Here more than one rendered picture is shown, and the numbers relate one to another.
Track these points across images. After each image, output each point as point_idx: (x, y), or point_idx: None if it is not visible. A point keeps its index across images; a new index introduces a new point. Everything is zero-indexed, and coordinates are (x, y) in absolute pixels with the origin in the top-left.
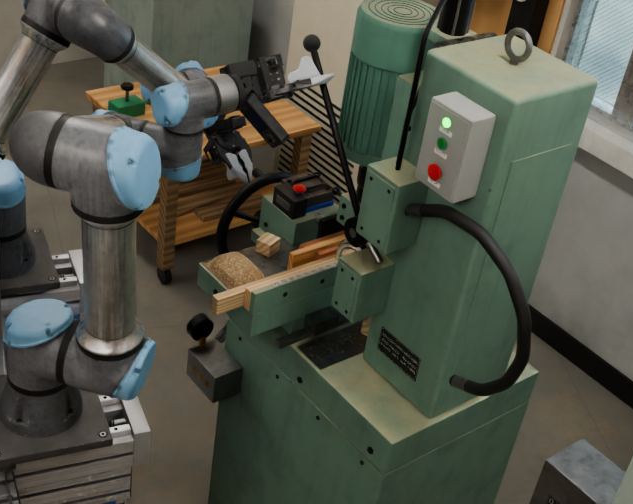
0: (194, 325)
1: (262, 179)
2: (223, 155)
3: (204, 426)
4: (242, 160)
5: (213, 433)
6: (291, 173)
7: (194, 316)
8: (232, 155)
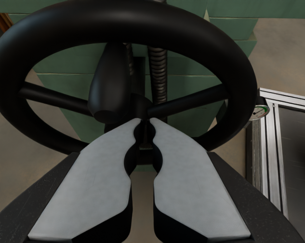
0: (265, 100)
1: (160, 2)
2: (268, 222)
3: (149, 237)
4: (125, 170)
5: (148, 228)
6: (21, 20)
7: (265, 105)
8: (184, 206)
